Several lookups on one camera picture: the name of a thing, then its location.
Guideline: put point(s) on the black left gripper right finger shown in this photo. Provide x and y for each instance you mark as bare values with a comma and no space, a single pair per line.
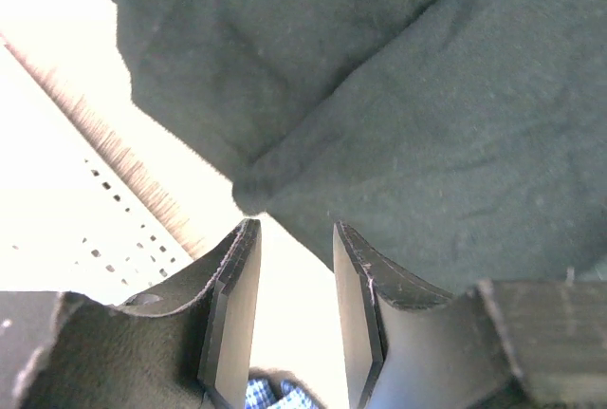
499,344

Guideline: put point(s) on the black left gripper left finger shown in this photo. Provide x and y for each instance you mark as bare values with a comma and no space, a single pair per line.
183,343

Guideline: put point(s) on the black t shirt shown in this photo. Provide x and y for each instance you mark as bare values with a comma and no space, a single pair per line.
465,139

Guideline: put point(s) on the blue checkered shirt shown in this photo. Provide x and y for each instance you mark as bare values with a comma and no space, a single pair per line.
261,395

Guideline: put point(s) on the white plastic laundry basket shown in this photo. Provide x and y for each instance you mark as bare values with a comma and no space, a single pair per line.
67,220

